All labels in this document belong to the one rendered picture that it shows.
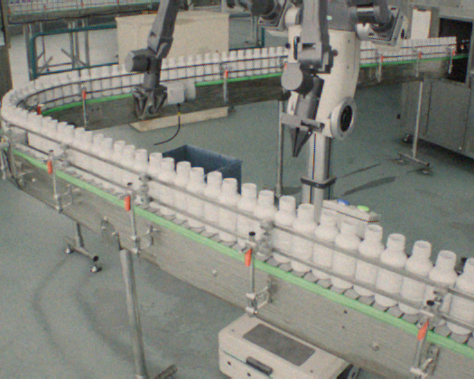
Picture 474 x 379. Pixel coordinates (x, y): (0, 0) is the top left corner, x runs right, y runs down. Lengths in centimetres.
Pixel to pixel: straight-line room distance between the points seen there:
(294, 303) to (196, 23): 468
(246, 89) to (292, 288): 228
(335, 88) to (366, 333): 89
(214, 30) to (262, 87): 244
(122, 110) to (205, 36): 286
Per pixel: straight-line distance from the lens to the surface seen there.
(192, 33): 576
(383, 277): 119
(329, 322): 130
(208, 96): 332
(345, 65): 182
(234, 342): 227
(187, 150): 234
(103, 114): 307
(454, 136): 512
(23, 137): 225
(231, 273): 144
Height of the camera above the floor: 171
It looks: 24 degrees down
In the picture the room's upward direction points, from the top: straight up
